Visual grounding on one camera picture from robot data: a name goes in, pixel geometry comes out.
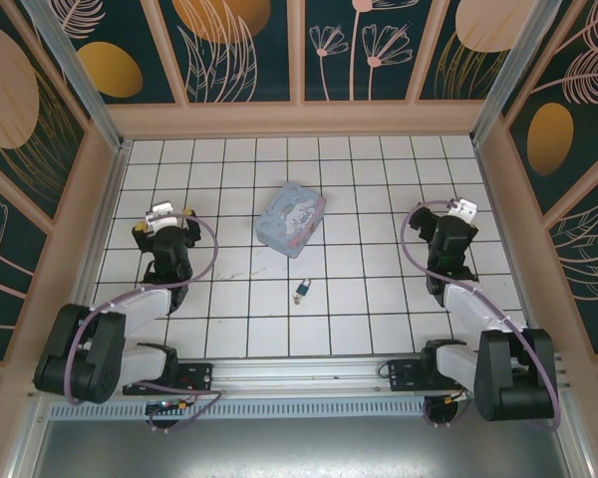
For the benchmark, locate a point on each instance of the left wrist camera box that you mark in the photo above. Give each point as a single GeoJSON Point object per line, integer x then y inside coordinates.
{"type": "Point", "coordinates": [159, 211]}

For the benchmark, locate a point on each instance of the teal padlock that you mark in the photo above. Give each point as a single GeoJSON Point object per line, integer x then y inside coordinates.
{"type": "Point", "coordinates": [304, 288]}

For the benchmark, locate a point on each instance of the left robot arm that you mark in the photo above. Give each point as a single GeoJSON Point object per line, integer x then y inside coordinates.
{"type": "Point", "coordinates": [89, 358]}

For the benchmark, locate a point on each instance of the aluminium corner post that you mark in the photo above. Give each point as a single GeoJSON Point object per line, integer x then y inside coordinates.
{"type": "Point", "coordinates": [520, 70]}
{"type": "Point", "coordinates": [77, 74]}

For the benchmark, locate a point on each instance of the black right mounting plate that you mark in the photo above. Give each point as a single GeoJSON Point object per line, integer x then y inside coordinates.
{"type": "Point", "coordinates": [403, 373]}

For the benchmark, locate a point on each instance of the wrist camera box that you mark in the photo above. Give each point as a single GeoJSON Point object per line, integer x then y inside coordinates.
{"type": "Point", "coordinates": [463, 207]}
{"type": "Point", "coordinates": [159, 211]}

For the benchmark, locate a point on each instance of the grey metal sheet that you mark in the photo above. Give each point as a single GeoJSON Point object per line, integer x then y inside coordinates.
{"type": "Point", "coordinates": [299, 448]}

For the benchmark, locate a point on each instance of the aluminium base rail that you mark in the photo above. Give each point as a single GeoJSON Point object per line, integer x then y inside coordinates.
{"type": "Point", "coordinates": [299, 371]}

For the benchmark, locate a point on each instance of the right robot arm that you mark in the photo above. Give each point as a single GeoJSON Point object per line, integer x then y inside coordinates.
{"type": "Point", "coordinates": [513, 378]}

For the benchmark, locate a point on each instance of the black mounting plate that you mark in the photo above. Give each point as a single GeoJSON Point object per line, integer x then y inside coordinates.
{"type": "Point", "coordinates": [197, 373]}
{"type": "Point", "coordinates": [403, 373]}

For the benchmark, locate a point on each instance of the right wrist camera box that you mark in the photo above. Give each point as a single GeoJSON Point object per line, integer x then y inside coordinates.
{"type": "Point", "coordinates": [463, 207]}

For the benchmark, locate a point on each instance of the aluminium side rail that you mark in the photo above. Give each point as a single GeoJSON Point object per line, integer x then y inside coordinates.
{"type": "Point", "coordinates": [104, 219]}

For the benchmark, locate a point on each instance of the pastel cartoon tin box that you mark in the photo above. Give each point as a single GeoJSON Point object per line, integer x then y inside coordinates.
{"type": "Point", "coordinates": [290, 219]}

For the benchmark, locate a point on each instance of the small circuit board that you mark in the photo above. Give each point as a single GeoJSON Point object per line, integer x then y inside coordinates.
{"type": "Point", "coordinates": [458, 397]}
{"type": "Point", "coordinates": [172, 406]}

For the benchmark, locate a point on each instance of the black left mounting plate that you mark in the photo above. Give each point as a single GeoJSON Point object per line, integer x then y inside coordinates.
{"type": "Point", "coordinates": [197, 373]}

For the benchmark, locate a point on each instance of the small silver key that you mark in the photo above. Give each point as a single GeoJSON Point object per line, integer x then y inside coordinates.
{"type": "Point", "coordinates": [297, 300]}

